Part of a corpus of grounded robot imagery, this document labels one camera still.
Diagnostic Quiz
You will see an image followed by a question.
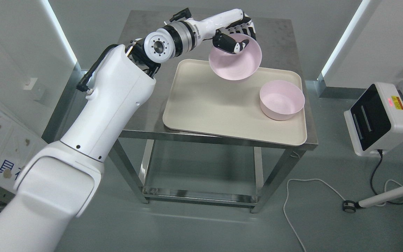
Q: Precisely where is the white sign board with text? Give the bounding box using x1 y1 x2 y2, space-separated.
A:
0 105 46 193

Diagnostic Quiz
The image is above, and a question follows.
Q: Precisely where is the cream plastic tray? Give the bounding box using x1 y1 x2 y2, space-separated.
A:
162 59 307 146

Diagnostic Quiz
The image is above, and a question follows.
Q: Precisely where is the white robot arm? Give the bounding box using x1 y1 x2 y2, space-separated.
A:
0 9 245 252

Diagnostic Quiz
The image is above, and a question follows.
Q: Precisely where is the black power cable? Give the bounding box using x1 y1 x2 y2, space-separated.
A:
369 149 403 205

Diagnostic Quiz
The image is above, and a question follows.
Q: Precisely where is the white floor cable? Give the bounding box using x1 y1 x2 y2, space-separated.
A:
283 178 346 252

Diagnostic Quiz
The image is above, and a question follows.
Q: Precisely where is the white stand leg with caster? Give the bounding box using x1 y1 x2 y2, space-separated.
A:
342 186 403 213

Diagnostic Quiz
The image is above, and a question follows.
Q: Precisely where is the stainless steel table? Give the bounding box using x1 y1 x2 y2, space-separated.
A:
109 10 318 213

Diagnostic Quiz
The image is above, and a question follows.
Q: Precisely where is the white wall socket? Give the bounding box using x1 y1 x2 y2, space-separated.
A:
22 78 38 90

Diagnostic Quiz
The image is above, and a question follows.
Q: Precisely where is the pink bowl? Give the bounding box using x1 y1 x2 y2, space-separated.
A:
208 33 262 81
259 80 305 121

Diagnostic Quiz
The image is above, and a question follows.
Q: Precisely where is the white black box device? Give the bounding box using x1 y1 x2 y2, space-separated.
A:
344 82 403 157

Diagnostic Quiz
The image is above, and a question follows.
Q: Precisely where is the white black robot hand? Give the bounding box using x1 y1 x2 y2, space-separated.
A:
199 9 256 54

